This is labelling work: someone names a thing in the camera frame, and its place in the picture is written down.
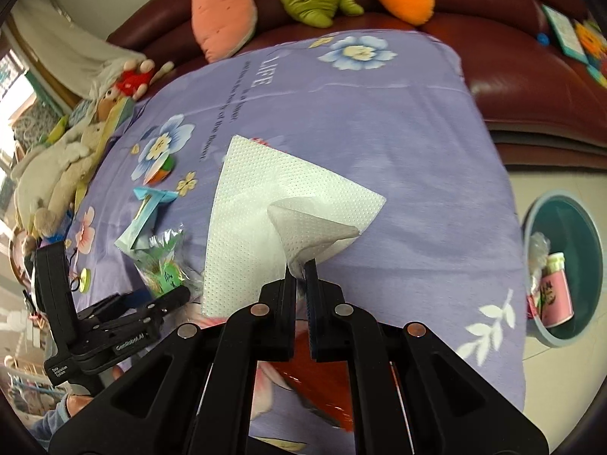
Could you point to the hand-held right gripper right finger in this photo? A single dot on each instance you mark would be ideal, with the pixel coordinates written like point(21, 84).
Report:
point(313, 313)

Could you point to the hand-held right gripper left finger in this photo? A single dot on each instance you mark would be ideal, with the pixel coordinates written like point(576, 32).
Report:
point(284, 313)

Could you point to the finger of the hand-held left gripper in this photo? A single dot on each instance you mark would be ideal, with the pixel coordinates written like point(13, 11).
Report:
point(114, 305)
point(161, 303)

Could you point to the white paper napkin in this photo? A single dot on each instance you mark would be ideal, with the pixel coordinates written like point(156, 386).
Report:
point(246, 208)

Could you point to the clear plastic bag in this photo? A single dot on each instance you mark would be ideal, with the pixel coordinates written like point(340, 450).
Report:
point(538, 251)

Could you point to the teal trash bin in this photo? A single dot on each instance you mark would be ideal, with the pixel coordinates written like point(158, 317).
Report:
point(578, 227)

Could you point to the small yellow green disc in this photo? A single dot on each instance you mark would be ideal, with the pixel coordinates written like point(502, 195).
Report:
point(84, 278)

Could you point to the clear wrapper with green print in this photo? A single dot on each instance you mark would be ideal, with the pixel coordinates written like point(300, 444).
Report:
point(166, 270)

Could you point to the blue green paper packet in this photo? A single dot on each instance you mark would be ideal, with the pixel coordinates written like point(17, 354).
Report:
point(147, 213)

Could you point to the beige rabbit plush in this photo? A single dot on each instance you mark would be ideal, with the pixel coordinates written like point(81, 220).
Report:
point(61, 170)

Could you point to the small colourful paper ball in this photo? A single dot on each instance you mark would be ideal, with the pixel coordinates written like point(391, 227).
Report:
point(161, 170)

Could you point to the green picture book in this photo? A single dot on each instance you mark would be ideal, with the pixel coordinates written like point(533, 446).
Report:
point(61, 121)

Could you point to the purple floral blanket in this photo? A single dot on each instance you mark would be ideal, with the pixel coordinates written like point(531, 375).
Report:
point(403, 151)

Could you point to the yellow picture book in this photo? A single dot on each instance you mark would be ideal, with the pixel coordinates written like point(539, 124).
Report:
point(118, 113)

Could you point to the red plush doll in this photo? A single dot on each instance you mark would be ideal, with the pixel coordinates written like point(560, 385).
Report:
point(135, 80)

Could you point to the white cloth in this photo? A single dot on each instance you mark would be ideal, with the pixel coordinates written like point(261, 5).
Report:
point(66, 52)

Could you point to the pink carrot plush pillow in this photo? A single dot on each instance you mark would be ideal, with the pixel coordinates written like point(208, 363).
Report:
point(218, 9)

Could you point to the dark red leather sofa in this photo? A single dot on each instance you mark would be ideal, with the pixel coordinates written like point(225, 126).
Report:
point(521, 85)

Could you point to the small blue toy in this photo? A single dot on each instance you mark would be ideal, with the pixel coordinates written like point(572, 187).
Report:
point(543, 38)

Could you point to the teal bordered picture book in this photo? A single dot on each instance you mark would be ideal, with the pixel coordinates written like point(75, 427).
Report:
point(562, 28)

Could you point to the orange picture book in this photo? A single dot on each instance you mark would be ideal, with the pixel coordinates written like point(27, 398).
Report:
point(593, 42)

